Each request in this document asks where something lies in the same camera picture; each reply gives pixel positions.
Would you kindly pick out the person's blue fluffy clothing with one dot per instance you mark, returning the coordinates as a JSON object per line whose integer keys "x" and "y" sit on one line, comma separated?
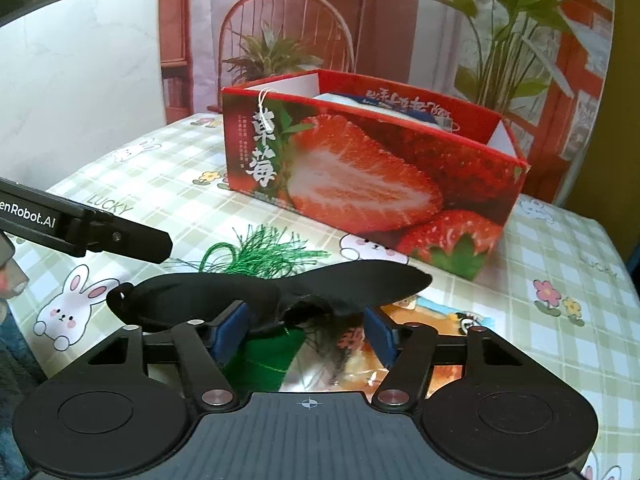
{"x": 15, "y": 360}

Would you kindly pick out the person's left hand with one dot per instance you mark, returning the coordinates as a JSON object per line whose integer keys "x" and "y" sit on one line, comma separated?
{"x": 11, "y": 280}

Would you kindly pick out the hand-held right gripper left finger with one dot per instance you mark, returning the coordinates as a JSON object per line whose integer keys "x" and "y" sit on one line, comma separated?
{"x": 231, "y": 332}

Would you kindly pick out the red strawberry print box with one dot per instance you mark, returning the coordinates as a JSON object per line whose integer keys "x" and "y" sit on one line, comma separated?
{"x": 370, "y": 180}

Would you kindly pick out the checked bunny print tablecloth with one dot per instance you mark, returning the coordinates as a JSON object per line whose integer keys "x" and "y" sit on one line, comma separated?
{"x": 550, "y": 260}

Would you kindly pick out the orange cartoon snack packet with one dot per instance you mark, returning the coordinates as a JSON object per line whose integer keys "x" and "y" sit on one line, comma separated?
{"x": 442, "y": 314}

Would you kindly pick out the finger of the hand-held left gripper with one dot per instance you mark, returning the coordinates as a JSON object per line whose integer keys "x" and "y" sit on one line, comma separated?
{"x": 140, "y": 240}

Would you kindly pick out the green tassel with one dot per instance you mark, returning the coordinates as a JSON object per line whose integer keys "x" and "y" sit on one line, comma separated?
{"x": 265, "y": 252}

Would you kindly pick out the printed room backdrop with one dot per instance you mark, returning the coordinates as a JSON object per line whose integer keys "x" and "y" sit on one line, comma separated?
{"x": 400, "y": 20}

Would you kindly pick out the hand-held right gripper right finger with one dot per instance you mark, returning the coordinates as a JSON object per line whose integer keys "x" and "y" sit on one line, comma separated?
{"x": 382, "y": 335}

